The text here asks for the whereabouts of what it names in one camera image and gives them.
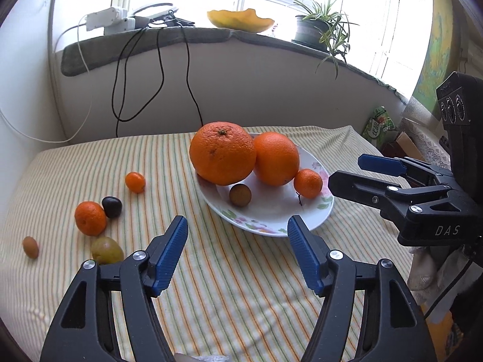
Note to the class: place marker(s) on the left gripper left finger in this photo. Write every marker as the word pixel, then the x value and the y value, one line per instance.
pixel 83 328

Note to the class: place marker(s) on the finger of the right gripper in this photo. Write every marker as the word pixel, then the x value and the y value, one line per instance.
pixel 385 192
pixel 416 172

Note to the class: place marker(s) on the green-yellow round fruit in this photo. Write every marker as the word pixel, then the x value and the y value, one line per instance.
pixel 106 251

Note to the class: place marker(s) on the small brown longan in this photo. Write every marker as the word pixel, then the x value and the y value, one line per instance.
pixel 30 247

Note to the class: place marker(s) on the cardboard box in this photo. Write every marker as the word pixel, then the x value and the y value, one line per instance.
pixel 402 146

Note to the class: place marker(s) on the green snack packet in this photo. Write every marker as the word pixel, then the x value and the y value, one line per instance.
pixel 379 127

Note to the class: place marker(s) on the small tangerine on plate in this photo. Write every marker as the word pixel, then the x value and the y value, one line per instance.
pixel 308 183

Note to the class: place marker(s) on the medium orange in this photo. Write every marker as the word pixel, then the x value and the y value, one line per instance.
pixel 277 159

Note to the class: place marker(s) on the white floral plate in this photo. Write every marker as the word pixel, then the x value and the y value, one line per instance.
pixel 271 207

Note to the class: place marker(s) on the dark plum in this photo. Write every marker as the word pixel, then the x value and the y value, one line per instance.
pixel 112 206

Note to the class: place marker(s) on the potted spider plant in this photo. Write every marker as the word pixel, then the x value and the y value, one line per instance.
pixel 320 26

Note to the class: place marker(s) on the brown longan on plate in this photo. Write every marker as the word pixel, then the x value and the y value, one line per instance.
pixel 240 195

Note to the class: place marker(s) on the small orange kumquat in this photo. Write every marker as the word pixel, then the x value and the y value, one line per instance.
pixel 135 182

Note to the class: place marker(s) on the large orange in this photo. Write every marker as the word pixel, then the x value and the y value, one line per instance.
pixel 222 153

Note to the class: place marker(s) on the yellow bowl on sill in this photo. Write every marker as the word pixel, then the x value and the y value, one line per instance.
pixel 246 20

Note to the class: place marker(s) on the white power strip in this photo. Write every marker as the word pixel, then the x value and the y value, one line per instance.
pixel 113 20

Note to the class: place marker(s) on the black camera box right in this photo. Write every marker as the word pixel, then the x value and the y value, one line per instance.
pixel 460 102

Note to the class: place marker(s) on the wall map poster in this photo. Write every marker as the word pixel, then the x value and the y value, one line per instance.
pixel 437 59

